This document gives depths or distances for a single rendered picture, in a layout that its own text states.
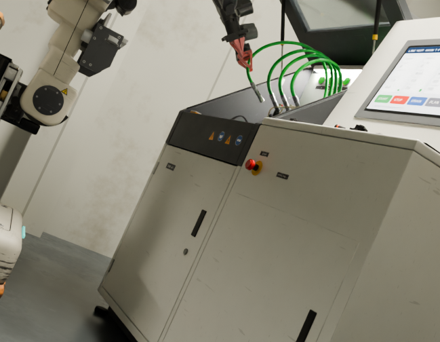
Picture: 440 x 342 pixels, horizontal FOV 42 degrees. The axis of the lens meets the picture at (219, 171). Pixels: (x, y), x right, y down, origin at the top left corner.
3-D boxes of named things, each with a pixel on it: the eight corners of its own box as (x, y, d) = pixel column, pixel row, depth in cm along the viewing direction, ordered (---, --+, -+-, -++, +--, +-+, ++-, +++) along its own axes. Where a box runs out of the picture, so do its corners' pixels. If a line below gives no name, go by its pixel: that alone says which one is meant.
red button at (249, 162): (241, 169, 188) (247, 155, 188) (249, 174, 190) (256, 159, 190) (248, 172, 183) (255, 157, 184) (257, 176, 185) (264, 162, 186)
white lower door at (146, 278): (100, 284, 252) (165, 143, 255) (104, 286, 253) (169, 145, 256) (152, 348, 195) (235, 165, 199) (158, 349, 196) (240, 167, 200)
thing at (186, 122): (167, 143, 254) (183, 110, 255) (175, 147, 256) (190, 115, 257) (235, 164, 200) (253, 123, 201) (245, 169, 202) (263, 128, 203)
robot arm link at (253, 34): (222, 19, 255) (229, 14, 247) (246, 13, 258) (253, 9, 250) (230, 45, 257) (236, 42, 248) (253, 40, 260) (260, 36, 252)
